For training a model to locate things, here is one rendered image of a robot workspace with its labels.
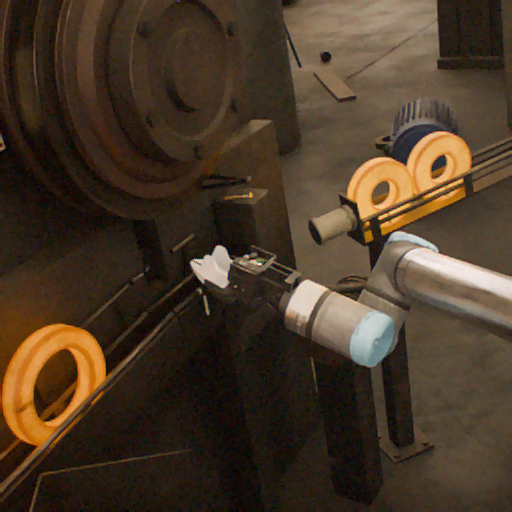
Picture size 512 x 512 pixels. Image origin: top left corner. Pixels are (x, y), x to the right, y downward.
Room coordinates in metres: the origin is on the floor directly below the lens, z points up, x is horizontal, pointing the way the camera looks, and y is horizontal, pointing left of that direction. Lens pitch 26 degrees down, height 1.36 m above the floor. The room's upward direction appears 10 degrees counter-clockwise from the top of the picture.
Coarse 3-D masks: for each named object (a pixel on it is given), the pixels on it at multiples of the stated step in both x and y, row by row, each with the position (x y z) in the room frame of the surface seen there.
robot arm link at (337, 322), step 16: (320, 304) 1.06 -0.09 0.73; (336, 304) 1.05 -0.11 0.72; (352, 304) 1.05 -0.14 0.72; (320, 320) 1.04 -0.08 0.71; (336, 320) 1.03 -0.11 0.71; (352, 320) 1.02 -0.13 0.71; (368, 320) 1.02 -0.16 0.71; (384, 320) 1.02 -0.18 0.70; (320, 336) 1.04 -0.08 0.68; (336, 336) 1.02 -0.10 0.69; (352, 336) 1.01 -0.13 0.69; (368, 336) 1.00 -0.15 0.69; (384, 336) 1.02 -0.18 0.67; (352, 352) 1.00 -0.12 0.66; (368, 352) 0.99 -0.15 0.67; (384, 352) 1.03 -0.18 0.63
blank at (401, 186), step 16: (384, 160) 1.51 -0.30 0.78; (368, 176) 1.49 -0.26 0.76; (384, 176) 1.50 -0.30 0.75; (400, 176) 1.52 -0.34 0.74; (352, 192) 1.49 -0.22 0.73; (368, 192) 1.49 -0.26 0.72; (400, 192) 1.52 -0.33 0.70; (368, 208) 1.49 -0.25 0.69; (400, 208) 1.51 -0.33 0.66; (368, 224) 1.49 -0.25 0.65; (384, 224) 1.50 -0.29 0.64
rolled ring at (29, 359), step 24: (48, 336) 0.96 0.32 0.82; (72, 336) 0.99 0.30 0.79; (24, 360) 0.92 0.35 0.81; (96, 360) 1.01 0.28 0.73; (24, 384) 0.90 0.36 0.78; (96, 384) 1.00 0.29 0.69; (24, 408) 0.89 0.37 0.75; (72, 408) 0.98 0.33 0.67; (24, 432) 0.88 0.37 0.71; (48, 432) 0.91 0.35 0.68
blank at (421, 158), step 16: (416, 144) 1.57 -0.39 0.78; (432, 144) 1.54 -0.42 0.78; (448, 144) 1.56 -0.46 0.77; (464, 144) 1.57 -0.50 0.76; (416, 160) 1.53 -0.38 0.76; (432, 160) 1.54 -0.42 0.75; (448, 160) 1.58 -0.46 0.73; (464, 160) 1.57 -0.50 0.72; (416, 176) 1.53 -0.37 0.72; (448, 176) 1.57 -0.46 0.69; (416, 192) 1.54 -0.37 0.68
